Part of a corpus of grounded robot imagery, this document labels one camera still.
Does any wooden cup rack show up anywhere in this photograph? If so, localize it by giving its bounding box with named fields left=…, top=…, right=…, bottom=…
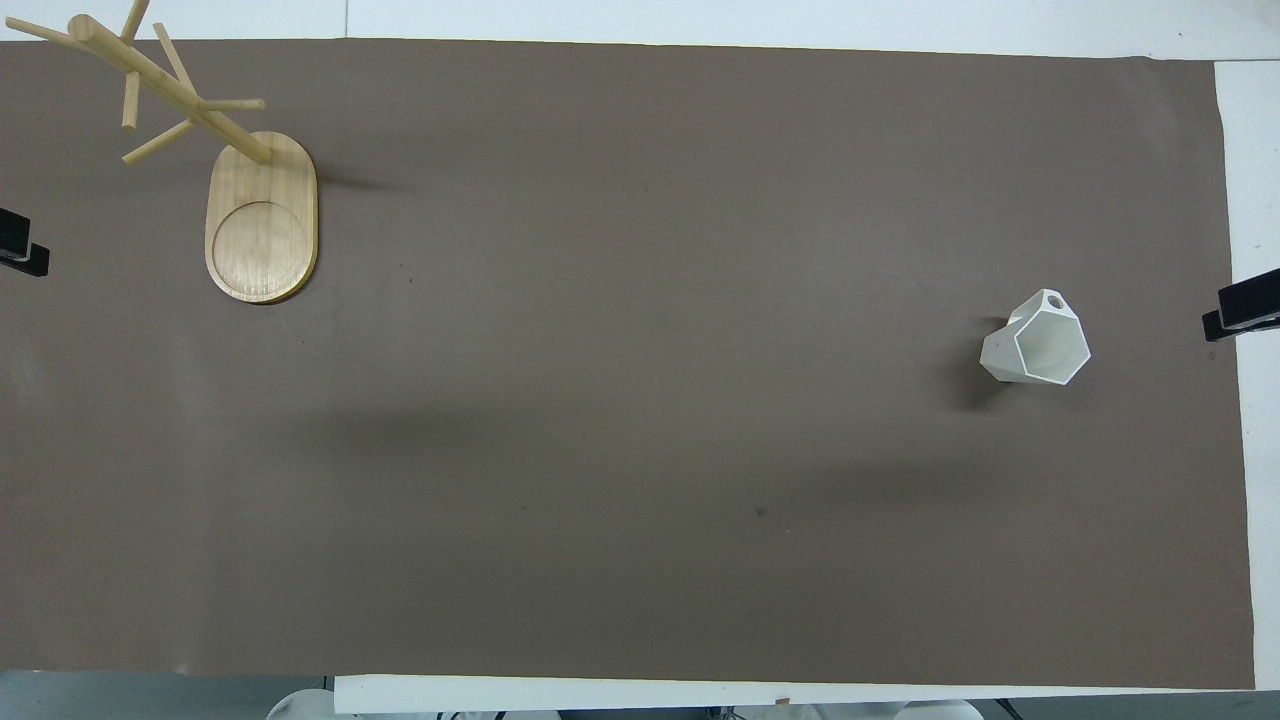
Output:
left=4, top=0, right=319, bottom=306

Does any white hexagonal cup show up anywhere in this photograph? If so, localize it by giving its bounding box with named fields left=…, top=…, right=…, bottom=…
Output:
left=979, top=289, right=1092, bottom=386

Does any black right clamp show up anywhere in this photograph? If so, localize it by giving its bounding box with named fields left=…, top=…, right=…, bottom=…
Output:
left=1202, top=268, right=1280, bottom=343

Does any black clamp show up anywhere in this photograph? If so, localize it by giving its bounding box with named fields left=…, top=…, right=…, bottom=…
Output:
left=1202, top=268, right=1280, bottom=343
left=0, top=208, right=51, bottom=278

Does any black left clamp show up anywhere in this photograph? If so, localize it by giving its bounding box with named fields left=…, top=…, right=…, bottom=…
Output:
left=0, top=208, right=51, bottom=278

